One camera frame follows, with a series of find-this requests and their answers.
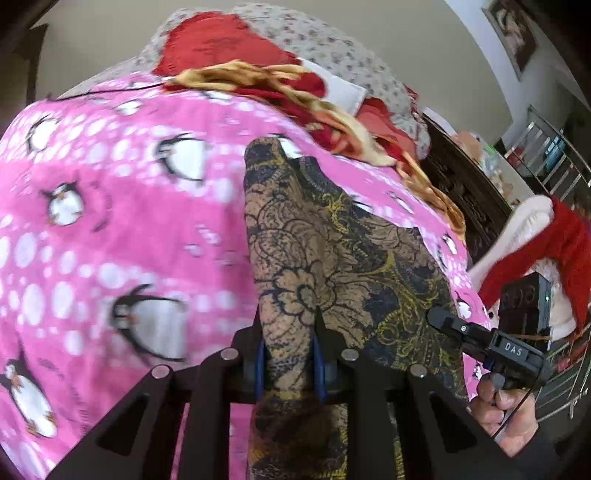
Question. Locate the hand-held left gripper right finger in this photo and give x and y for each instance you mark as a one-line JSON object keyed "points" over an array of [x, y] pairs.
{"points": [[319, 371]]}

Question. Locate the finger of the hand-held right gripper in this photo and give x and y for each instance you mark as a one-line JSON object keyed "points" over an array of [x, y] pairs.
{"points": [[455, 327]]}

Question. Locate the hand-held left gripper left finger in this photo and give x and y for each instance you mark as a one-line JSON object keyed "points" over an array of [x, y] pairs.
{"points": [[260, 369]]}

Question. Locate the brown patterned cloth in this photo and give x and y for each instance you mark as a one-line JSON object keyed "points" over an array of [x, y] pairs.
{"points": [[332, 258]]}

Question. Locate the person's right forearm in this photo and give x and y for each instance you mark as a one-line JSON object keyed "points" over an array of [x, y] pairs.
{"points": [[540, 457]]}

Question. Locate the person's right hand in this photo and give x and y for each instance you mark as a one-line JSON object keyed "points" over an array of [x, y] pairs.
{"points": [[505, 410]]}

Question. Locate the red and white garment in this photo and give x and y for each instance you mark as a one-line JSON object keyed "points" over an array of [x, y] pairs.
{"points": [[563, 240]]}

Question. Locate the dark carved wooden headboard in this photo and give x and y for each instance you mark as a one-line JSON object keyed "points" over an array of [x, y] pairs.
{"points": [[466, 194]]}

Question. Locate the metal rack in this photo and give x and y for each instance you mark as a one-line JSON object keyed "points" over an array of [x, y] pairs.
{"points": [[549, 152]]}

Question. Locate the pink plush toy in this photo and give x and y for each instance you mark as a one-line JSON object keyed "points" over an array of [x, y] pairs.
{"points": [[466, 143]]}

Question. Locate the pink penguin print blanket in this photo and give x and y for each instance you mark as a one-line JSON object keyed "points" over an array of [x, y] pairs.
{"points": [[115, 221]]}

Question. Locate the white folded cloth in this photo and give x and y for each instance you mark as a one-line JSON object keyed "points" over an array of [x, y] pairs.
{"points": [[341, 90]]}

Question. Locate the red and gold blanket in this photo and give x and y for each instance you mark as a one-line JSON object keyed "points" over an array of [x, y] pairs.
{"points": [[258, 78]]}

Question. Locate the framed wall poster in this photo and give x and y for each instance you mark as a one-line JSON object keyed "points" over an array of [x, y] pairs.
{"points": [[512, 32]]}

